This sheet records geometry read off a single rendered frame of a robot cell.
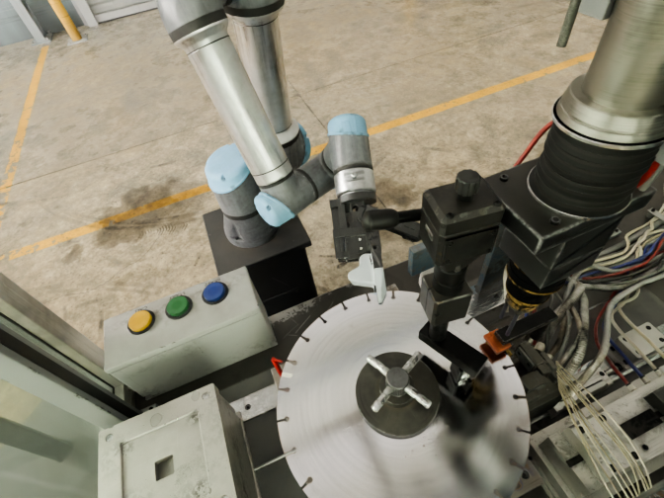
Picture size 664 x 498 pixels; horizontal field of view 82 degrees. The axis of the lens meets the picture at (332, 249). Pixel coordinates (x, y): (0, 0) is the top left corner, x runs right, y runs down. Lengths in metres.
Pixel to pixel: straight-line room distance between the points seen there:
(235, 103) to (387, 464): 0.58
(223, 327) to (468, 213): 0.52
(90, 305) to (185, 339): 1.54
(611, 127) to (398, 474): 0.42
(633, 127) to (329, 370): 0.44
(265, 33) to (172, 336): 0.57
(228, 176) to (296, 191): 0.20
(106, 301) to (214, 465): 1.67
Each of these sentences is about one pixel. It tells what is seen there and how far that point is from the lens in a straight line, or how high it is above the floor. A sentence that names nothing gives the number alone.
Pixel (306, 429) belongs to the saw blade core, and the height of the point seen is 0.95.
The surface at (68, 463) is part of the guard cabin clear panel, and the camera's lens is 0.73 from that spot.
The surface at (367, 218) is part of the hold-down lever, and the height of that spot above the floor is 1.22.
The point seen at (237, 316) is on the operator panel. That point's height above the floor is 0.90.
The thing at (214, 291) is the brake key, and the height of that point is 0.91.
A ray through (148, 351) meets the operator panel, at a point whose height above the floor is 0.90.
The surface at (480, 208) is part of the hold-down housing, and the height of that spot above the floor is 1.25.
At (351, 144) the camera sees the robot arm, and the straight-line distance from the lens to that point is 0.71.
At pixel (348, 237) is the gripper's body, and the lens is 0.67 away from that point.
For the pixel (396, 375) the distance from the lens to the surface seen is 0.51.
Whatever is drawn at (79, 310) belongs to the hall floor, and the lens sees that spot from 2.27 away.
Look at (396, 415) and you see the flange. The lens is 0.54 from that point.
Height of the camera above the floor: 1.47
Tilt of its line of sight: 49 degrees down
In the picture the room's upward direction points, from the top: 10 degrees counter-clockwise
